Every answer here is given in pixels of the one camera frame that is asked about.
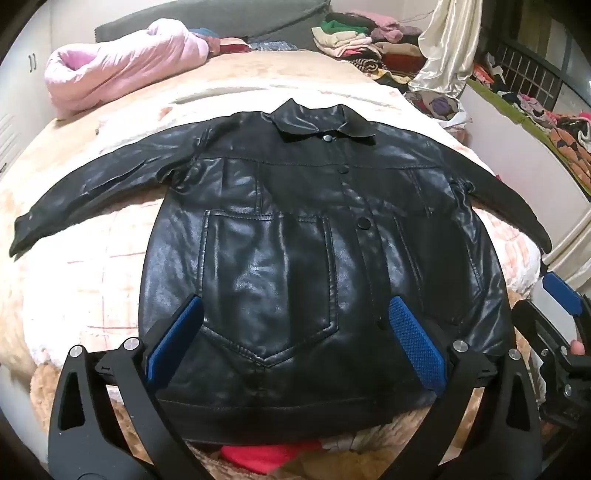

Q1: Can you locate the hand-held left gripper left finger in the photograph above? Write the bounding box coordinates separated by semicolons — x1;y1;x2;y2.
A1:
46;295;218;480

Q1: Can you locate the dark red patterned cloth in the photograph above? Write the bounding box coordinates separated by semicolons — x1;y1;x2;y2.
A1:
188;28;254;58

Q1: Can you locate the white cabinet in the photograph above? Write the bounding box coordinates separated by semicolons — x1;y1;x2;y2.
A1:
0;41;52;163

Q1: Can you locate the pile of folded clothes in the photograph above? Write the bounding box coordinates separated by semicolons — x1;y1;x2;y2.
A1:
311;11;428;86

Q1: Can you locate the white orange patterned blanket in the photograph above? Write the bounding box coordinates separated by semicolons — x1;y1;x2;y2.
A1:
21;80;542;356

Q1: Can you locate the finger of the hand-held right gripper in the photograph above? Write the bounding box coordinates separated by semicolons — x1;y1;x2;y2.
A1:
512;300;578;370
541;272;591;326

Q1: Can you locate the heap of colourful clothes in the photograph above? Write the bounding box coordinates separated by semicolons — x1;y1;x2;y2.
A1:
475;53;591;192

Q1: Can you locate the black leather jacket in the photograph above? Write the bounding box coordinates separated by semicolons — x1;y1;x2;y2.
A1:
9;98;553;446

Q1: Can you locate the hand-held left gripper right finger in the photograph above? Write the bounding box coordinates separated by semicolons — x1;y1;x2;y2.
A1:
387;296;544;480

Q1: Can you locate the green sill cover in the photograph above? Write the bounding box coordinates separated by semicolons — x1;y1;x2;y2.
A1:
466;78;591;200

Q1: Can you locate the purple cloth bundle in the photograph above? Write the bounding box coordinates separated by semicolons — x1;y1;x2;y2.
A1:
406;89;468;124

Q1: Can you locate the black window grille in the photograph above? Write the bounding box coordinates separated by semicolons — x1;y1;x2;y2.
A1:
494;39;591;118

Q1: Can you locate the pink quilt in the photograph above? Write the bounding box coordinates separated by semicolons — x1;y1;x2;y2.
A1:
45;19;211;120

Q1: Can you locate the cream satin curtain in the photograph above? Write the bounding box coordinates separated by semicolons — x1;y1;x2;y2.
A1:
409;0;485;99

